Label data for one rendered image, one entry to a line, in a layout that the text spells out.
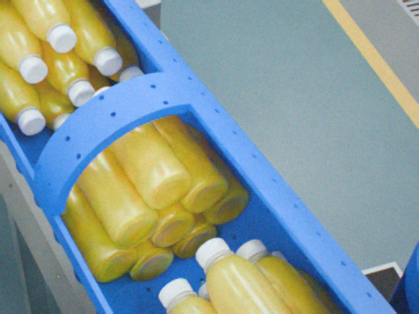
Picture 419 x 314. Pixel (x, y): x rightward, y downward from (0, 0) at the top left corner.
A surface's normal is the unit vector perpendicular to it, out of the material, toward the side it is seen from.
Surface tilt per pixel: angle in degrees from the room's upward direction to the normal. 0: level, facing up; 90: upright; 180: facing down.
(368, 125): 0
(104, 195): 33
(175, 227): 91
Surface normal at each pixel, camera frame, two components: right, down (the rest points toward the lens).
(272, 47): 0.02, -0.68
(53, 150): -0.69, -0.14
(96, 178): -0.37, -0.46
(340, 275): 0.45, -0.76
